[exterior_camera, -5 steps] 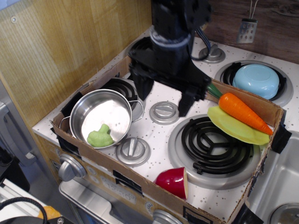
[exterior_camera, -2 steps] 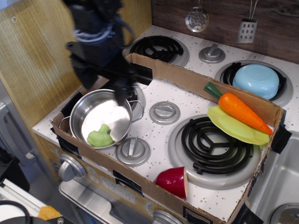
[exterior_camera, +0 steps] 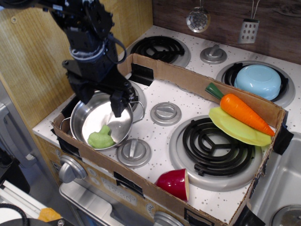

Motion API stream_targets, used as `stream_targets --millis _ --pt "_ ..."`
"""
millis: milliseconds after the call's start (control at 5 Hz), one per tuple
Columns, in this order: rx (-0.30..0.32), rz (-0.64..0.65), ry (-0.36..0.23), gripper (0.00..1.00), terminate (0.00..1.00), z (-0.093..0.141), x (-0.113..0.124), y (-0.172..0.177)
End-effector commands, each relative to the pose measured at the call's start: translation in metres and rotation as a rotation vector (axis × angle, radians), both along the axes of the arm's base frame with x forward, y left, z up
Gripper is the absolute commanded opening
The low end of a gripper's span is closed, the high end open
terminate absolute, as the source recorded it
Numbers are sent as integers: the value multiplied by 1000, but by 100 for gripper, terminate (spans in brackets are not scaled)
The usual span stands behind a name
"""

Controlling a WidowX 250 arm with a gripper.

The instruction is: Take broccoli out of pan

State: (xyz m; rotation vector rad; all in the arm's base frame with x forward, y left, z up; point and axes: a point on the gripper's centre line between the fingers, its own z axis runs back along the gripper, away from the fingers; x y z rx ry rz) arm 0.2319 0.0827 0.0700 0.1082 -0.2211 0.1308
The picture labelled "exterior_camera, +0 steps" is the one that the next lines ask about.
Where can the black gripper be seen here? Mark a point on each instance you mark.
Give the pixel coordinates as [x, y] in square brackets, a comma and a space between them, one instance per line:
[96, 69]

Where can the green toy broccoli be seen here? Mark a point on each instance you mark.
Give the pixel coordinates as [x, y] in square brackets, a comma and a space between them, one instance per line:
[101, 139]

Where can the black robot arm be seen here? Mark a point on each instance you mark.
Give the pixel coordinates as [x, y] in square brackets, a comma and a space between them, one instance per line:
[87, 26]

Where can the stainless steel pot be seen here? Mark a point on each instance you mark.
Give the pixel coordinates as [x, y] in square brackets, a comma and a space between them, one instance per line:
[88, 118]

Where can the front left black burner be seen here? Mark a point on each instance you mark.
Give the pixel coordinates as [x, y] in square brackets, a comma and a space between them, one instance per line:
[138, 104]

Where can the silver front stove knob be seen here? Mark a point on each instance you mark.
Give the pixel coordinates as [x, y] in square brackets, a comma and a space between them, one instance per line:
[134, 153]

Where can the silver stove knob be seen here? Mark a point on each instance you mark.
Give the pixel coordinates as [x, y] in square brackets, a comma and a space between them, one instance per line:
[165, 114]
[213, 55]
[134, 153]

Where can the silver centre stove knob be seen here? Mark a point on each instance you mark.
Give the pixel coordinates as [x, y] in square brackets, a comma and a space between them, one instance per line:
[165, 114]

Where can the cardboard fence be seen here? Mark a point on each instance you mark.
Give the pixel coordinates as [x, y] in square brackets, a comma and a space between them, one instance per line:
[135, 188]

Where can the silver oven front knob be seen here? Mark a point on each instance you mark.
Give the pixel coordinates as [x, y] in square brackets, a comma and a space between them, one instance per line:
[70, 170]

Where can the red toy apple half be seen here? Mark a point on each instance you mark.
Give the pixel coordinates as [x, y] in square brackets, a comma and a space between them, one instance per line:
[175, 182]

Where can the silver back stove knob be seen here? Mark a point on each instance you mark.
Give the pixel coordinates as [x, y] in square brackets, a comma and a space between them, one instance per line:
[213, 55]

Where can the hanging silver strainer ladle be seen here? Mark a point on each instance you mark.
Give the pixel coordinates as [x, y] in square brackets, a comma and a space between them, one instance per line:
[198, 20]

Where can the back right black burner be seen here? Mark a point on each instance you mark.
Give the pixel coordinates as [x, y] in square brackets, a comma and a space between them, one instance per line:
[287, 91]

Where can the yellow toy banana slice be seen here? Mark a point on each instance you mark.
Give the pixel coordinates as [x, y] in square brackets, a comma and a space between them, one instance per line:
[236, 129]

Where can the orange toy carrot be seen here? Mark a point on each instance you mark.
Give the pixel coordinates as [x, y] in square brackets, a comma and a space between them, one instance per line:
[238, 109]

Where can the front right black burner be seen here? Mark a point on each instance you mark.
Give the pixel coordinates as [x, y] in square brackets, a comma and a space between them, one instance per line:
[214, 160]

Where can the hanging silver spatula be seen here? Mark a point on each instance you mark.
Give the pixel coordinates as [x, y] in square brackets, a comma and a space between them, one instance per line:
[249, 28]

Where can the light blue bowl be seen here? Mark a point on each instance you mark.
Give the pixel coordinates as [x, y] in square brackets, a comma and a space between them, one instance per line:
[260, 80]

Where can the silver sink basin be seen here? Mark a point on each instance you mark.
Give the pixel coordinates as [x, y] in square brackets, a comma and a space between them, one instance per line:
[280, 186]

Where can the silver sink drain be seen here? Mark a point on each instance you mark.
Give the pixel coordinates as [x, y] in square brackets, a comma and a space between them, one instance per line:
[287, 216]

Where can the silver oven door handle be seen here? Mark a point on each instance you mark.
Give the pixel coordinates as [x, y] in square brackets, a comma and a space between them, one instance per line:
[89, 200]

